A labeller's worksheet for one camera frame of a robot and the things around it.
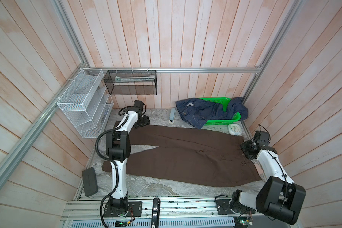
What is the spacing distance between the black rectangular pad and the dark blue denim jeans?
0.72 m

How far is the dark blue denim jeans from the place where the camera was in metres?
1.05

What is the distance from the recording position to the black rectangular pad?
795 mm
